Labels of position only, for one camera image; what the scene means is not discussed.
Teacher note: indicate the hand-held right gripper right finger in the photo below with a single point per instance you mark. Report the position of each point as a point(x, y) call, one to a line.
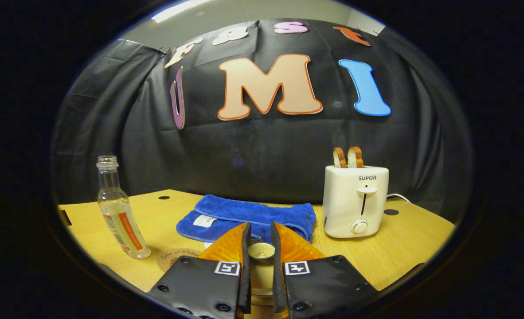
point(324, 288)

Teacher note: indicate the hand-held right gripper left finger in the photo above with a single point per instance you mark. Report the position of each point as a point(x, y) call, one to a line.
point(200, 288)

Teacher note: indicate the round cork coaster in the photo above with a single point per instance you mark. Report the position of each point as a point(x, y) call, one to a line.
point(173, 261)

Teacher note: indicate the yellow teacup lid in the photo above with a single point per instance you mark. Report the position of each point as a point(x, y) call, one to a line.
point(262, 251)

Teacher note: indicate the clear plastic water bottle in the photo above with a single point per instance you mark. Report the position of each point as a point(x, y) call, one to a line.
point(124, 230)

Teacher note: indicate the white toaster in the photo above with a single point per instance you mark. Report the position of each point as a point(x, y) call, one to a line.
point(353, 204)

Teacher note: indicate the blue towel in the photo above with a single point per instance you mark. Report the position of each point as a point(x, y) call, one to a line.
point(253, 212)

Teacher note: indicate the toast slice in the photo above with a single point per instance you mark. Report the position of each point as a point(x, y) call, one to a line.
point(339, 157)
point(355, 157)

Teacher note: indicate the black backdrop cloth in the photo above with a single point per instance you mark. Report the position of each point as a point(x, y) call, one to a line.
point(266, 146)

